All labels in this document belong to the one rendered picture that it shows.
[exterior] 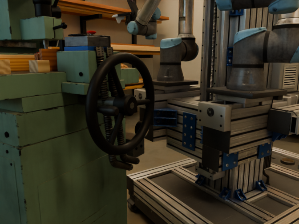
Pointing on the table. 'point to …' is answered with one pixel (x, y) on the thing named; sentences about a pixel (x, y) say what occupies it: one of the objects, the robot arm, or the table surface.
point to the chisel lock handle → (60, 26)
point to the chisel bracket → (40, 29)
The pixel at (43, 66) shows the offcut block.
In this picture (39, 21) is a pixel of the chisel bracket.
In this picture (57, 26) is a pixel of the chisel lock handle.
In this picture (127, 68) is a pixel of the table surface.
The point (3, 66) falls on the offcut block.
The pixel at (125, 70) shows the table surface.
